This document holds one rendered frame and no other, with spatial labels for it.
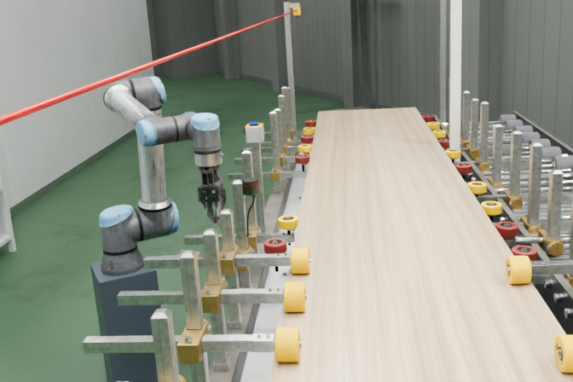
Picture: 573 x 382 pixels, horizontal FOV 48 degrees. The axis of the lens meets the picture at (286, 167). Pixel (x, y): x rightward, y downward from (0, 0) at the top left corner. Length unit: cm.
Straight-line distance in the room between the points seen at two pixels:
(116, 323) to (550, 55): 543
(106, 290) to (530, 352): 186
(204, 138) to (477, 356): 107
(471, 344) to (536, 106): 587
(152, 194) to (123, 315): 55
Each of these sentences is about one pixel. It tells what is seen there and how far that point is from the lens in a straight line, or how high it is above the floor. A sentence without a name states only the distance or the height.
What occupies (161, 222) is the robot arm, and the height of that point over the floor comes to 80.
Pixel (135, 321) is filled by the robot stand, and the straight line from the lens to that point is 303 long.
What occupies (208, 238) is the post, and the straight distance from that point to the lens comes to 180.
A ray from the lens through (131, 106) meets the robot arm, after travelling 243.
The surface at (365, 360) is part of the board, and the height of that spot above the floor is 90.
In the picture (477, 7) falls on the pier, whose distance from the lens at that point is 756.
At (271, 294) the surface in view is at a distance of 179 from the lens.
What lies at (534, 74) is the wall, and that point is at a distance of 741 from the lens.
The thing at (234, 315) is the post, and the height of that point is 75.
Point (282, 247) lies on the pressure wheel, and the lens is 226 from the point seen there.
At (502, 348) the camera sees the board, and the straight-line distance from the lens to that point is 168.
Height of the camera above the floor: 173
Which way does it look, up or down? 15 degrees down
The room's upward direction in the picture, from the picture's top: 3 degrees counter-clockwise
